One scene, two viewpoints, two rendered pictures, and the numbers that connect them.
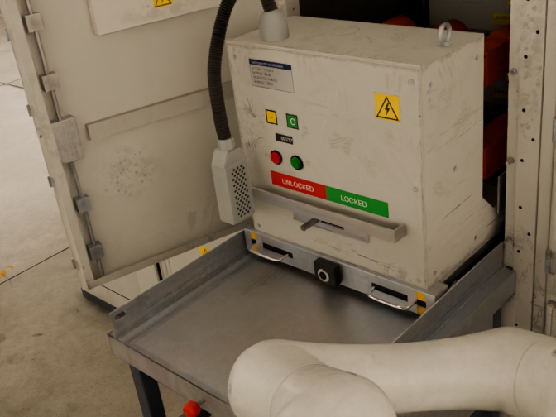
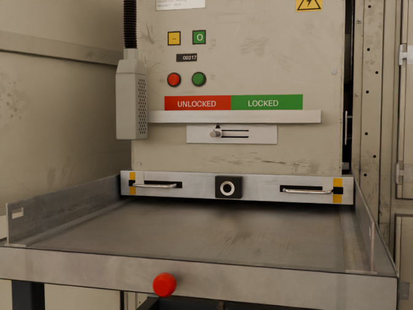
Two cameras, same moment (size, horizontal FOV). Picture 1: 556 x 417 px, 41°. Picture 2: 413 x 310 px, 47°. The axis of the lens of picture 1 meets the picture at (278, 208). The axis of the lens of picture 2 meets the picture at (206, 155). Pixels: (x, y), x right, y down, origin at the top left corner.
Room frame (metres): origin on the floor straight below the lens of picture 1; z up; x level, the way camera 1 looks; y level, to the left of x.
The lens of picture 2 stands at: (0.52, 0.50, 1.05)
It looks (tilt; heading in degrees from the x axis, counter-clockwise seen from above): 4 degrees down; 329
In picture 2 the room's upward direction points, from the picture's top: straight up
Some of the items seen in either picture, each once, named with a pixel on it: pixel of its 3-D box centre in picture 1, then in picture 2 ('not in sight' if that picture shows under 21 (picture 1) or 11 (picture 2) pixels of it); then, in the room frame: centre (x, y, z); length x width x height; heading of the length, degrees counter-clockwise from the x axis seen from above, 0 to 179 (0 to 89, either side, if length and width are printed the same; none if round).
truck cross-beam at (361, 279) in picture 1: (337, 265); (232, 185); (1.42, -0.12, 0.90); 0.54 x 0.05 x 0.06; 44
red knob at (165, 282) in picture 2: (194, 406); (166, 282); (1.11, 0.21, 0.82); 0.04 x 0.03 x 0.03; 134
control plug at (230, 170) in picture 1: (233, 182); (132, 100); (1.51, 0.09, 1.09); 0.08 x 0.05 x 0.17; 134
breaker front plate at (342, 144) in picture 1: (322, 166); (230, 74); (1.41, -0.10, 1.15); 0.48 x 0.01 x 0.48; 44
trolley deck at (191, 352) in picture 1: (313, 312); (222, 225); (1.36, -0.05, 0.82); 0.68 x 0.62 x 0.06; 134
